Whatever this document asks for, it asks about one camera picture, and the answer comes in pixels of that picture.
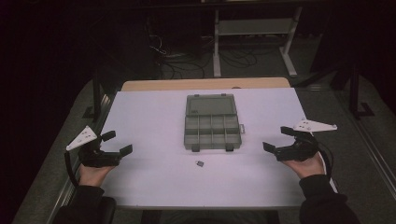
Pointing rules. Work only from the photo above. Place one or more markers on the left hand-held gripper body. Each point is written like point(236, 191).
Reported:
point(95, 157)

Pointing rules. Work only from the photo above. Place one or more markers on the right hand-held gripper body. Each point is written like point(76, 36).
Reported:
point(299, 149)

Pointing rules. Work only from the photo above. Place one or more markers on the person's left hand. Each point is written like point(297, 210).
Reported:
point(93, 175)

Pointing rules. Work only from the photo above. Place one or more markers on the person's right hand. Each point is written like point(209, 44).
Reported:
point(306, 168)

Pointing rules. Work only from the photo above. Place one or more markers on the white table mat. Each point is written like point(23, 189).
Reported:
point(155, 124)

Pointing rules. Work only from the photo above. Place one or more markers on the grey plastic compartment box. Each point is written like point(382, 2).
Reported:
point(211, 124)

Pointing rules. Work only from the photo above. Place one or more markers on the small grey part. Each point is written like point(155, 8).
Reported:
point(200, 163)

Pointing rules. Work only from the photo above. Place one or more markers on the black metal stand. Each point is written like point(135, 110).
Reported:
point(355, 93)

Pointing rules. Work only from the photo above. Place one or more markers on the white metal desk frame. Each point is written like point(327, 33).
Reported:
point(253, 26)

